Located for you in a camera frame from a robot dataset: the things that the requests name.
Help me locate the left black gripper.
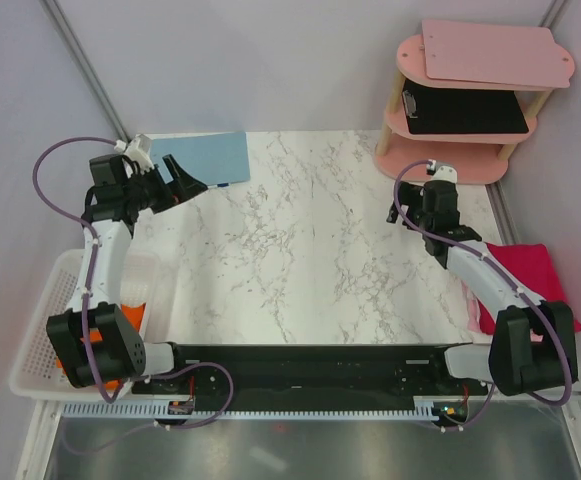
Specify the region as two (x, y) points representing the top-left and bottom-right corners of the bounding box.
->
(123, 155), (206, 215)

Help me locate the orange t shirt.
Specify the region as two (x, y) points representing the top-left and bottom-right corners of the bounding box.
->
(46, 302), (146, 388)

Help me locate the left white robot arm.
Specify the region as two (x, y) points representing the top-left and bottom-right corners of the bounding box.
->
(46, 154), (208, 393)

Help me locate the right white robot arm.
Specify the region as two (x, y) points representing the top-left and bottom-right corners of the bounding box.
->
(388, 180), (578, 406)

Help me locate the blue clipboard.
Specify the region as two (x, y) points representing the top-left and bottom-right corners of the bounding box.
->
(150, 132), (251, 185)

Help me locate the black clipboard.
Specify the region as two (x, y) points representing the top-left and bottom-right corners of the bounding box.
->
(402, 79), (529, 135)

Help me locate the folded light pink t shirt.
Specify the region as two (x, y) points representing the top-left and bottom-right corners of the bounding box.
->
(460, 282), (550, 336)

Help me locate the pink clipboard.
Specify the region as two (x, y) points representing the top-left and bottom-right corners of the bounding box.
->
(422, 19), (574, 88)

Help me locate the white plastic basket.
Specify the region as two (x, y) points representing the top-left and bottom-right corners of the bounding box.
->
(9, 249), (161, 402)

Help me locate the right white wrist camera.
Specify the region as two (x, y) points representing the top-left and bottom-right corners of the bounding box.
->
(426, 159), (458, 184)

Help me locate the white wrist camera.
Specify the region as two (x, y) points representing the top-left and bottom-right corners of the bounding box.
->
(114, 134), (154, 171)
(426, 159), (458, 184)

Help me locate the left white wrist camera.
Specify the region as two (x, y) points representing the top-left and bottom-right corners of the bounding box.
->
(114, 134), (154, 171)

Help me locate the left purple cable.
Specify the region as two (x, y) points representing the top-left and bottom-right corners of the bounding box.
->
(31, 137), (235, 456)

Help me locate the white slotted cable duct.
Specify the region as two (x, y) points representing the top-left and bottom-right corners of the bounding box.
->
(61, 399), (466, 421)

